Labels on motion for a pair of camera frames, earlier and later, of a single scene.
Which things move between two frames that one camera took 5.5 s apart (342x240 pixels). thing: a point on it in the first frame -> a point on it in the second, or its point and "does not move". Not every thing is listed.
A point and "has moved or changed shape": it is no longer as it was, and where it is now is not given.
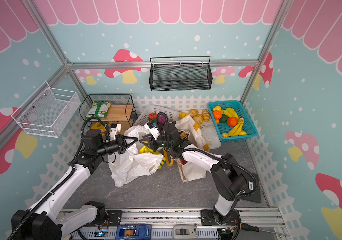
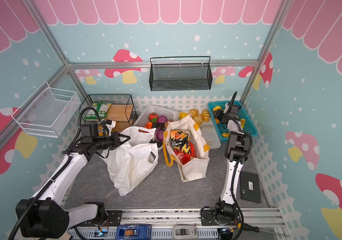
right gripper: x=153 y=141 -> x=231 y=108
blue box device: x=133 y=231 does not move
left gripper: x=122 y=143 -> x=116 y=140
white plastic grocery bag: x=127 y=167 has moved or changed shape
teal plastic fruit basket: x=232 y=121 does not move
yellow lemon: x=217 y=108 does not move
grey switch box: x=185 y=232 does not move
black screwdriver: x=245 y=226 does not move
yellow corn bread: x=182 y=115 does not move
